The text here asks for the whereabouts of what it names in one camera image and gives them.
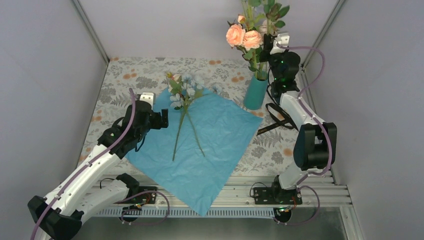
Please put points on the teal cylindrical vase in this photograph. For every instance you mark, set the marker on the teal cylindrical vase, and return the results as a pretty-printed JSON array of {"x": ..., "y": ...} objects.
[{"x": 255, "y": 93}]

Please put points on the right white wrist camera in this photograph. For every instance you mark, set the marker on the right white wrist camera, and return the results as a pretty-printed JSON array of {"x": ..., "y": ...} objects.
[{"x": 281, "y": 40}]

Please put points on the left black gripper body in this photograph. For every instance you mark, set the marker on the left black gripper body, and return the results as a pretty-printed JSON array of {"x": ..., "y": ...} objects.
[{"x": 157, "y": 124}]

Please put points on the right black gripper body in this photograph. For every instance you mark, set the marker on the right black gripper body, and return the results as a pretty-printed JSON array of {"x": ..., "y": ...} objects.
[{"x": 263, "y": 57}]

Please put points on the peach rose stem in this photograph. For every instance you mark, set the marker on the peach rose stem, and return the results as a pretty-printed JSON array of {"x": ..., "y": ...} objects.
[{"x": 244, "y": 36}]

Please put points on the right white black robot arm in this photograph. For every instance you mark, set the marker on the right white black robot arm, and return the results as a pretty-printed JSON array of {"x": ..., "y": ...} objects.
[{"x": 315, "y": 147}]

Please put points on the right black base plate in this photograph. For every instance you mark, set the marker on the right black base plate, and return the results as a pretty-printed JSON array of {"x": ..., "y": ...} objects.
[{"x": 274, "y": 195}]

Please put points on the aluminium rail frame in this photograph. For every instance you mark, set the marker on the aluminium rail frame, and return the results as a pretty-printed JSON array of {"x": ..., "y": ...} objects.
[{"x": 241, "y": 197}]

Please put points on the black ribbon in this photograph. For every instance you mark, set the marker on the black ribbon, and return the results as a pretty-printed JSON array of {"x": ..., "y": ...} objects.
[{"x": 286, "y": 121}]

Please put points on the left aluminium corner post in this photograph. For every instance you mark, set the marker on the left aluminium corner post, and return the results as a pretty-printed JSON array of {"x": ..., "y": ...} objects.
[{"x": 91, "y": 31}]

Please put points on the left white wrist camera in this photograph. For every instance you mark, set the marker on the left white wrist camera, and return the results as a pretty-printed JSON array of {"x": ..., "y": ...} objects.
[{"x": 148, "y": 97}]

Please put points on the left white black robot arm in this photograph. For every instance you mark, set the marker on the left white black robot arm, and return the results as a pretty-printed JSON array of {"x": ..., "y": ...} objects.
[{"x": 61, "y": 213}]

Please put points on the floral patterned table mat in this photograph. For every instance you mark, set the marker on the floral patterned table mat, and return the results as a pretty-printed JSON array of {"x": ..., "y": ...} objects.
[{"x": 268, "y": 154}]

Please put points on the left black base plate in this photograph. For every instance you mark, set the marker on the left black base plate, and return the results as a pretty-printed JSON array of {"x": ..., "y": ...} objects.
[{"x": 146, "y": 198}]

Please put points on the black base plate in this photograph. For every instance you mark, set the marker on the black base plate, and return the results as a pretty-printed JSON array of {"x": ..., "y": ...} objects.
[
  {"x": 146, "y": 198},
  {"x": 274, "y": 195}
]

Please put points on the slotted grey cable duct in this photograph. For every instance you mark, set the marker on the slotted grey cable duct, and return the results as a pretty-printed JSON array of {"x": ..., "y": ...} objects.
[{"x": 186, "y": 212}]

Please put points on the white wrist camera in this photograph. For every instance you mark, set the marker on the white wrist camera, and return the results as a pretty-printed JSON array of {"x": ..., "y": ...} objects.
[
  {"x": 281, "y": 40},
  {"x": 148, "y": 97}
]

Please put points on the right aluminium corner post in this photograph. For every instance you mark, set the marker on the right aluminium corner post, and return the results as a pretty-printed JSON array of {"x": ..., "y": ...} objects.
[{"x": 323, "y": 32}]

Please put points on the blue wrapping paper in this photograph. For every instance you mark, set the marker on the blue wrapping paper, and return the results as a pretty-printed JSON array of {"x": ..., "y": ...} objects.
[{"x": 195, "y": 155}]

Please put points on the artificial flower bouquet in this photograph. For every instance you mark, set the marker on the artificial flower bouquet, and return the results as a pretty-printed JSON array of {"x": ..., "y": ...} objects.
[{"x": 184, "y": 90}]

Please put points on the aluminium corner post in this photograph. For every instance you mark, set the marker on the aluminium corner post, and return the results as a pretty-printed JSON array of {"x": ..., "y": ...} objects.
[
  {"x": 323, "y": 32},
  {"x": 91, "y": 31}
]

